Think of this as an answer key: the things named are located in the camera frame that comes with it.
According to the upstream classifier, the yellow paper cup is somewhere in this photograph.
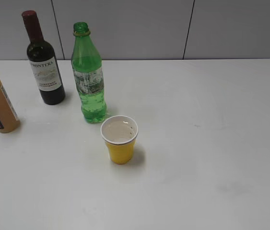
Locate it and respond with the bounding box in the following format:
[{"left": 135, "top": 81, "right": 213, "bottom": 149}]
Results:
[{"left": 100, "top": 115, "right": 139, "bottom": 164}]

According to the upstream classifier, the green sprite bottle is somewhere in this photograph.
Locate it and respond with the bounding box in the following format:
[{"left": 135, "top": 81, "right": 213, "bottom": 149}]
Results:
[{"left": 71, "top": 22, "right": 107, "bottom": 123}]

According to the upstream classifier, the dark red wine bottle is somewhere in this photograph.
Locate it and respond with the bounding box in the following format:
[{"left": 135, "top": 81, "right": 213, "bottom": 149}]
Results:
[{"left": 22, "top": 10, "right": 65, "bottom": 105}]

